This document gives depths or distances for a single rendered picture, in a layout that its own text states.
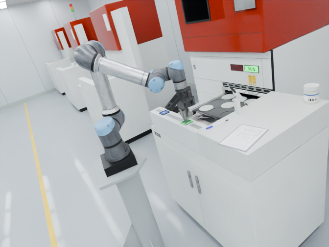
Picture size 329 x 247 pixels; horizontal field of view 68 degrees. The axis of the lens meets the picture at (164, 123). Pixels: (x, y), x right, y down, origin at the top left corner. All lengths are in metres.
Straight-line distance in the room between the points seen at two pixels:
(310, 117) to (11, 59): 8.56
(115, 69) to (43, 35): 7.95
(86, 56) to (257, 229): 1.20
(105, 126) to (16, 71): 7.85
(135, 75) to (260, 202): 0.86
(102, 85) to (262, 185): 0.98
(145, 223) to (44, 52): 7.93
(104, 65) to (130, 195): 0.80
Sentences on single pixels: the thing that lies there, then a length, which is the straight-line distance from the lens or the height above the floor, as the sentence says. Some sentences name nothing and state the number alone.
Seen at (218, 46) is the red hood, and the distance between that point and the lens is 1.84.
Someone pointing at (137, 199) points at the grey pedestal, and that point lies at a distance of 1.61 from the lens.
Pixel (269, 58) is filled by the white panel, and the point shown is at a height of 1.17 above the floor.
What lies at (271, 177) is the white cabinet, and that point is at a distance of 1.29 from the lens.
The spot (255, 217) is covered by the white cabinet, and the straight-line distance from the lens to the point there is 1.34.
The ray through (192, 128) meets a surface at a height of 0.96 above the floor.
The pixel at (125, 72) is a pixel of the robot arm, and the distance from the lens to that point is 1.23.
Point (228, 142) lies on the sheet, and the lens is 1.18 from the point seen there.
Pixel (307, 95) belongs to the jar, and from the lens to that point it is 1.47.
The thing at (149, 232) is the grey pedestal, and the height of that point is 0.28.
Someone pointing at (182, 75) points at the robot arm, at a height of 1.25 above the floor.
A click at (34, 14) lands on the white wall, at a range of 9.17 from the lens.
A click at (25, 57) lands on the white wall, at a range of 9.09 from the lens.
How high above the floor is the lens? 1.59
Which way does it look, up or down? 25 degrees down
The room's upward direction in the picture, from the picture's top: 15 degrees counter-clockwise
